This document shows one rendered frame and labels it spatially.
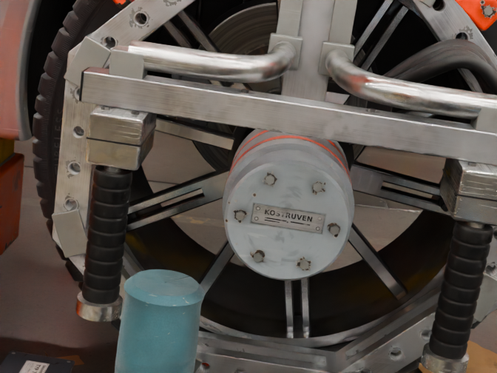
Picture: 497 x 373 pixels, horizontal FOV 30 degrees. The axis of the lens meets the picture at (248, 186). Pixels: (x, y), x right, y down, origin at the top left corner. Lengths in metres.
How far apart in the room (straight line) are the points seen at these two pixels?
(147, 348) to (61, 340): 1.52
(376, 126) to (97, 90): 0.26
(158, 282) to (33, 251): 2.07
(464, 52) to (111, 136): 0.35
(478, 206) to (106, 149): 0.34
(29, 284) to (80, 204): 1.74
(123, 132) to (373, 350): 0.46
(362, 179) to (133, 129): 0.42
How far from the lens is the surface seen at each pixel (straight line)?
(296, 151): 0.96
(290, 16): 1.03
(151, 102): 0.87
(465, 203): 0.86
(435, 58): 0.94
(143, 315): 1.01
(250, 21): 1.53
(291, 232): 0.94
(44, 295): 2.78
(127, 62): 0.87
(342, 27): 1.03
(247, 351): 1.20
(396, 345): 1.15
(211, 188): 1.19
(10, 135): 1.52
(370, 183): 1.19
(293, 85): 1.05
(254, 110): 0.86
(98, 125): 0.85
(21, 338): 2.53
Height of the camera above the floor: 1.14
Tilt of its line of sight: 16 degrees down
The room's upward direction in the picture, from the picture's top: 8 degrees clockwise
